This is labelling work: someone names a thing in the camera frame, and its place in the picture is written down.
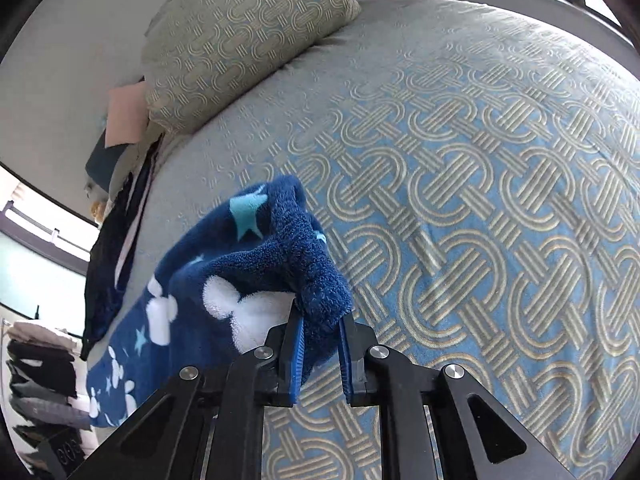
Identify patterned pillow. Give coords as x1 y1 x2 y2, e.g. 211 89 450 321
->
141 0 362 136

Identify pink pillow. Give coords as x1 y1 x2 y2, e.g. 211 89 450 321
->
104 81 152 149

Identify patterned bed blanket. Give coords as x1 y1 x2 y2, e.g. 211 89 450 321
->
80 0 640 480

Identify dark teal cushion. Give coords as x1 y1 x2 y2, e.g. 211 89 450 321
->
84 130 151 196

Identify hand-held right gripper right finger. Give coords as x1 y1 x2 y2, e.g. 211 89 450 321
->
339 314 576 480

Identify navy blue fleece blanket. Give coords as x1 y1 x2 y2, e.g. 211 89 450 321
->
85 175 353 428

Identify dark navy cloth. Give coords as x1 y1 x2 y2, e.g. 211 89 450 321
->
80 132 166 361

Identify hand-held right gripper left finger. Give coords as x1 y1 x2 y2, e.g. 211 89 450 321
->
67 307 307 480

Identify stack of folded clothes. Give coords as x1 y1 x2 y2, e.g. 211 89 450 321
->
4 320 96 478

